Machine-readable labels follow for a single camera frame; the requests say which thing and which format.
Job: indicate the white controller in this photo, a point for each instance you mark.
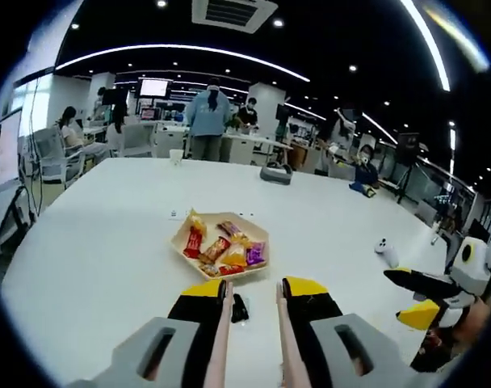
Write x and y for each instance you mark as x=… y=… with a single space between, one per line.
x=387 y=254

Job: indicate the yellow food packet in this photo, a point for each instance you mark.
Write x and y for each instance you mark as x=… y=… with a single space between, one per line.
x=198 y=224
x=235 y=255

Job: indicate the white office chair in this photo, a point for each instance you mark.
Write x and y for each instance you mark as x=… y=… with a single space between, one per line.
x=51 y=157

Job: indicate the person's right hand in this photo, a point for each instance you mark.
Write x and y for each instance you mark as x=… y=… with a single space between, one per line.
x=477 y=319

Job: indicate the small orange food packet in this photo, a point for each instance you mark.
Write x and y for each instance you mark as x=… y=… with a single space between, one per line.
x=210 y=270

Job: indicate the small hanging lit screen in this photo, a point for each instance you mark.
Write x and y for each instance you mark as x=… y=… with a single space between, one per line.
x=154 y=88

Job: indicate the ceiling air vent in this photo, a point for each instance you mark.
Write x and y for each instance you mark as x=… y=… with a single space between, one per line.
x=233 y=14

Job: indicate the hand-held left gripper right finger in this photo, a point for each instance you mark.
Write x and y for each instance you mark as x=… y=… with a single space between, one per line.
x=314 y=307

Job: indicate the orange brown food bar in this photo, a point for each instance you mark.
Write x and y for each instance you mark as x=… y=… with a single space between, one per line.
x=214 y=250

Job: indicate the purple food packet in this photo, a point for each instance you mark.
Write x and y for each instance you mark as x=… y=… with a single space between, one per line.
x=256 y=254

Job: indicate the grey headset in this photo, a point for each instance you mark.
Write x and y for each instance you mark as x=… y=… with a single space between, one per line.
x=275 y=175

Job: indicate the white paper cup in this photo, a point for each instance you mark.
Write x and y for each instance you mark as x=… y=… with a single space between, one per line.
x=176 y=157

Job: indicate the curved ceiling light strip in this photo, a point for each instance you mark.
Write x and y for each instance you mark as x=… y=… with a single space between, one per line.
x=445 y=83
x=169 y=45

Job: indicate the brown purple-label food bar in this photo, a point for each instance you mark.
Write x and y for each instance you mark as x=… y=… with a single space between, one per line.
x=228 y=229

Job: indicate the black screen on tripod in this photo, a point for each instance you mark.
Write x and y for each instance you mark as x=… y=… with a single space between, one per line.
x=408 y=143

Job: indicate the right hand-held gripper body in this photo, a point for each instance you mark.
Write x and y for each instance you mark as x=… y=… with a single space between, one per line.
x=477 y=275

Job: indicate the cream hexagonal container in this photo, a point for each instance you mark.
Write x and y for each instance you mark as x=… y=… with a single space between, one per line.
x=251 y=226

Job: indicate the black clip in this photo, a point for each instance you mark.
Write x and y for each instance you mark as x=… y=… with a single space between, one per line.
x=239 y=309

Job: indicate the small red food packet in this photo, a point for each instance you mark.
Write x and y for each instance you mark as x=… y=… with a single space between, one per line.
x=231 y=270

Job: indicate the blue cloth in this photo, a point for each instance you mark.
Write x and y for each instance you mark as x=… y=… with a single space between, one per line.
x=358 y=186

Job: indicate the long red food bar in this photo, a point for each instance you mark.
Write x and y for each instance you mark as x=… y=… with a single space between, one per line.
x=193 y=244

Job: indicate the white desk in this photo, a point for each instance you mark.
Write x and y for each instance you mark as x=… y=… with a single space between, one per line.
x=241 y=149

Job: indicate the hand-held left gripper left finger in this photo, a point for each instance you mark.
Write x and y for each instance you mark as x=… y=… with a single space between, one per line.
x=189 y=311

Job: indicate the small white bottle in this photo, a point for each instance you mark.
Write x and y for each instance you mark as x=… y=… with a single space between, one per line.
x=435 y=239

